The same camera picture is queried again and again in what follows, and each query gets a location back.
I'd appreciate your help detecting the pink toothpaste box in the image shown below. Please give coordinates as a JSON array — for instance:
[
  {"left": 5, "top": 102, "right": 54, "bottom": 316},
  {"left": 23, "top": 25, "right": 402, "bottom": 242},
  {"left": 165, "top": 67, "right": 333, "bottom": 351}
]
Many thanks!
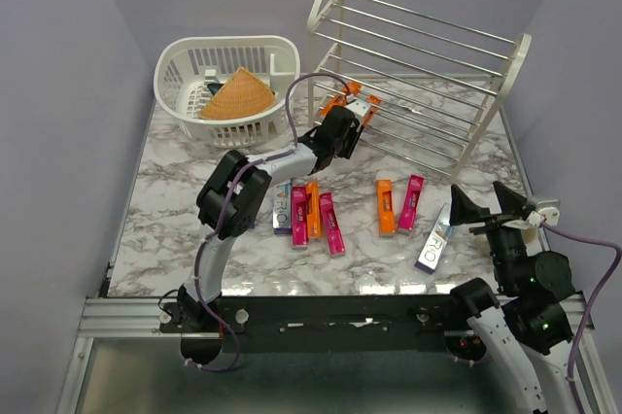
[
  {"left": 397, "top": 175, "right": 425, "bottom": 234},
  {"left": 291, "top": 186, "right": 308, "bottom": 249},
  {"left": 319, "top": 192, "right": 345, "bottom": 258}
]

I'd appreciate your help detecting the black mounting base rail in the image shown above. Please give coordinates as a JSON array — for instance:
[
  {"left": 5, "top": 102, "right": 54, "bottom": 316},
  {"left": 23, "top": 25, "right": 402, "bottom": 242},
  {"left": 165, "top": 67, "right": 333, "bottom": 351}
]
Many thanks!
[{"left": 159, "top": 294, "right": 486, "bottom": 361}]

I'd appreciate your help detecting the white plastic basket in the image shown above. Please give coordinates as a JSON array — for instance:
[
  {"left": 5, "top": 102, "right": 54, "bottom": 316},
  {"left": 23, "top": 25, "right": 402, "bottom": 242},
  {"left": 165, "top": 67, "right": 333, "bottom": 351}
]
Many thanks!
[{"left": 154, "top": 35, "right": 300, "bottom": 148}]

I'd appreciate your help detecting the dark object in basket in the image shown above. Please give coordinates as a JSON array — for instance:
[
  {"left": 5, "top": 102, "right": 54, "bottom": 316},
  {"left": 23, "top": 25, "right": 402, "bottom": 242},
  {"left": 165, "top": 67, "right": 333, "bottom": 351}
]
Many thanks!
[{"left": 207, "top": 83, "right": 224, "bottom": 95}]

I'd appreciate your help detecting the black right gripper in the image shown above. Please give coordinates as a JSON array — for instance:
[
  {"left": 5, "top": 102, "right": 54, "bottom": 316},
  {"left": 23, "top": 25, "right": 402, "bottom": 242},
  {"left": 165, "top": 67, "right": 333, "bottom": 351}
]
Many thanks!
[{"left": 449, "top": 179, "right": 528, "bottom": 291}]

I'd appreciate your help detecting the orange toothpaste box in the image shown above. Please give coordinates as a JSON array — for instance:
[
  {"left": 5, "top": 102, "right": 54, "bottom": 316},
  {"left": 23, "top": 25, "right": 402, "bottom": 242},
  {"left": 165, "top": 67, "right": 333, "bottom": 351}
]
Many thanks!
[
  {"left": 306, "top": 180, "right": 322, "bottom": 240},
  {"left": 320, "top": 82, "right": 362, "bottom": 117},
  {"left": 376, "top": 179, "right": 396, "bottom": 237},
  {"left": 363, "top": 95, "right": 382, "bottom": 127}
]

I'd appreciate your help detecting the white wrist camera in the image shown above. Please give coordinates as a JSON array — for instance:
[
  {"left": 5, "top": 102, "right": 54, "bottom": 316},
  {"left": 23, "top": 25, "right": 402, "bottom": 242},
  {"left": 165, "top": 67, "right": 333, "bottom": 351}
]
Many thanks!
[
  {"left": 526, "top": 196, "right": 561, "bottom": 227},
  {"left": 345, "top": 99, "right": 369, "bottom": 126}
]

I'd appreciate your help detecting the silver Rio toothpaste box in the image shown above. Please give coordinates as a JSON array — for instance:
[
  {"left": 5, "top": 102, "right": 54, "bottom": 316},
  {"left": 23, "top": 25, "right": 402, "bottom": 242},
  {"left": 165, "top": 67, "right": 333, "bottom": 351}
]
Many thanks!
[
  {"left": 272, "top": 180, "right": 292, "bottom": 235},
  {"left": 415, "top": 203, "right": 454, "bottom": 274}
]

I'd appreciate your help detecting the woven orange conical hat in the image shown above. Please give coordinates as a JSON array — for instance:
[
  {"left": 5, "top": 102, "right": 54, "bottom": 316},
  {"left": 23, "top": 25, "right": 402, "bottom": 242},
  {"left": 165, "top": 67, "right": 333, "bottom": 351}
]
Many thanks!
[{"left": 198, "top": 67, "right": 276, "bottom": 121}]

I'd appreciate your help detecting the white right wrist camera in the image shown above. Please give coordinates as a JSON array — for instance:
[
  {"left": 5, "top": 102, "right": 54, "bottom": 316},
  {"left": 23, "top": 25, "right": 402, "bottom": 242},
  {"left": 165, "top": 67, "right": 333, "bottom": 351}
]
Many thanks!
[{"left": 526, "top": 196, "right": 561, "bottom": 227}]

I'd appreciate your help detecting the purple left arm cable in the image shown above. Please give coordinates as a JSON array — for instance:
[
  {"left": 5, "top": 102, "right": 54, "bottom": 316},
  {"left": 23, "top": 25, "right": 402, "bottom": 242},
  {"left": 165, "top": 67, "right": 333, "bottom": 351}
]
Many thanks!
[{"left": 184, "top": 72, "right": 351, "bottom": 373}]

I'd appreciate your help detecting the cream metal shelf rack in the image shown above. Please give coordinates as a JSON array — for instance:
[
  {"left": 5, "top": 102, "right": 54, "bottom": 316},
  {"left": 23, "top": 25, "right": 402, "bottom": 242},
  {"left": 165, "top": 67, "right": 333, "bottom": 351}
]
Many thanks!
[{"left": 306, "top": 0, "right": 532, "bottom": 181}]

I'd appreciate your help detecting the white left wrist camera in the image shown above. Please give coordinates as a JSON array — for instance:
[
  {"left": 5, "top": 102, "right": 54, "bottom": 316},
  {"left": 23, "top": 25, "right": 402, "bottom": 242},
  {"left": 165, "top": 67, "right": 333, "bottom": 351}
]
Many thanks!
[{"left": 345, "top": 99, "right": 369, "bottom": 126}]

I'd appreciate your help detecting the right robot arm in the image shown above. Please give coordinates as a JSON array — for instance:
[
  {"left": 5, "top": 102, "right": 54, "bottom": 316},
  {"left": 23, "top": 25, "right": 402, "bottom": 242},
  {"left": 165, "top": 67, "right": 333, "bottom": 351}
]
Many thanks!
[{"left": 446, "top": 181, "right": 578, "bottom": 413}]

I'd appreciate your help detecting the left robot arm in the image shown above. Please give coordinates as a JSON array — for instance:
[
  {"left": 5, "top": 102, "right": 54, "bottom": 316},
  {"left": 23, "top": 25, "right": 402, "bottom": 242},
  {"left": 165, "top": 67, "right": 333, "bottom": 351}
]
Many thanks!
[{"left": 176, "top": 99, "right": 370, "bottom": 331}]

